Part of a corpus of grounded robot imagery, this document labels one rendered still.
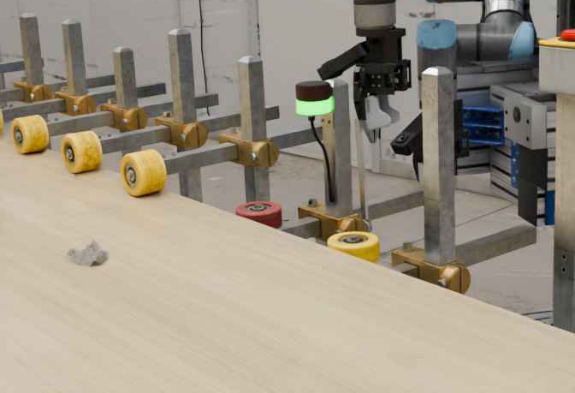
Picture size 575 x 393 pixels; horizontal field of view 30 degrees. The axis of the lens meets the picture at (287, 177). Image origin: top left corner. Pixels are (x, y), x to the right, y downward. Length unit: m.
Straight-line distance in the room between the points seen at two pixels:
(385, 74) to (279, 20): 4.09
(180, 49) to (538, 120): 0.74
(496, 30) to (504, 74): 0.57
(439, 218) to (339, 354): 0.48
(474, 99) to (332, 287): 1.28
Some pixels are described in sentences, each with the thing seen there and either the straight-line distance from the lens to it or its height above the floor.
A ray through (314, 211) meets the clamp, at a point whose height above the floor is 0.87.
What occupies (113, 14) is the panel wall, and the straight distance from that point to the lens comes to 7.26.
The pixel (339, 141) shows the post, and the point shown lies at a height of 1.01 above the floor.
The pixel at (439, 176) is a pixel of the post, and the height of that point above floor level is 0.99.
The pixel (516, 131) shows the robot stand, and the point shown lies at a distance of 2.28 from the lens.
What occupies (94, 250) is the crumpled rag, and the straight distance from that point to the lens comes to 1.69.
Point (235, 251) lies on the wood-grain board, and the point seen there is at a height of 0.90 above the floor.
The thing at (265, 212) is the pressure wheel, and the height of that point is 0.91.
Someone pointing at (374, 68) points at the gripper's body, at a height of 1.12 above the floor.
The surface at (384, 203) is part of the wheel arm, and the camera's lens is 2.03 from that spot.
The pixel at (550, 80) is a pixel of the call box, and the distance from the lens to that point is 1.48.
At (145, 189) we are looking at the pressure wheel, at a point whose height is 0.92.
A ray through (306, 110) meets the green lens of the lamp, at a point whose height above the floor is 1.07.
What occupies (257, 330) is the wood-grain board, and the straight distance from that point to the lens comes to 1.36.
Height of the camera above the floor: 1.43
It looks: 15 degrees down
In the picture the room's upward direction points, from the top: 3 degrees counter-clockwise
